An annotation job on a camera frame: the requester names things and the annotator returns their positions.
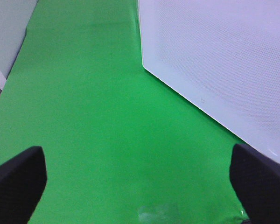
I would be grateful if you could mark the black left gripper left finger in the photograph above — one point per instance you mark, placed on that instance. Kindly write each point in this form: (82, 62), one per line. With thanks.
(23, 179)

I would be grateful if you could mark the white microwave door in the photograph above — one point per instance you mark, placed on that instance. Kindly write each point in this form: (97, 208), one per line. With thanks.
(224, 57)

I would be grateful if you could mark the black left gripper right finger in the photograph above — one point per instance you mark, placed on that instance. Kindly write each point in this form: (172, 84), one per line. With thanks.
(255, 179)

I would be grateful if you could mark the green table mat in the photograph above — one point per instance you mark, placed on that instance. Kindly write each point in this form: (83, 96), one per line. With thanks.
(120, 146)

